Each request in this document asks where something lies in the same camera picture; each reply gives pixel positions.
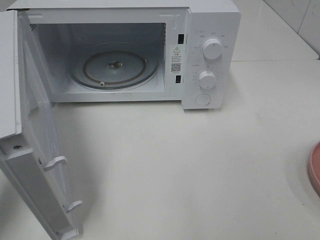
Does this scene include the pink round plate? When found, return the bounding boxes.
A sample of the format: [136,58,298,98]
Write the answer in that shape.
[307,142,320,196]

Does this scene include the white microwave knob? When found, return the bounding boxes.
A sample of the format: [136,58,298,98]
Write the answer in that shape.
[202,37,223,60]
[198,70,217,90]

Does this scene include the white microwave oven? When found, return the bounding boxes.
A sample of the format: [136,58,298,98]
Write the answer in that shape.
[2,0,241,110]

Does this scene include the white warning label sticker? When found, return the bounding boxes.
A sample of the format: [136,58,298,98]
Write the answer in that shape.
[169,44,186,74]

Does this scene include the white microwave door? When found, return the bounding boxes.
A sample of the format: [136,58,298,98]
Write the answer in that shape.
[0,10,82,240]

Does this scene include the round door release button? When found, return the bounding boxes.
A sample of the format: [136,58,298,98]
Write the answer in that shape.
[195,93,211,106]

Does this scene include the glass microwave turntable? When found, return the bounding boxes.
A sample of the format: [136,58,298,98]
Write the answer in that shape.
[68,42,163,90]

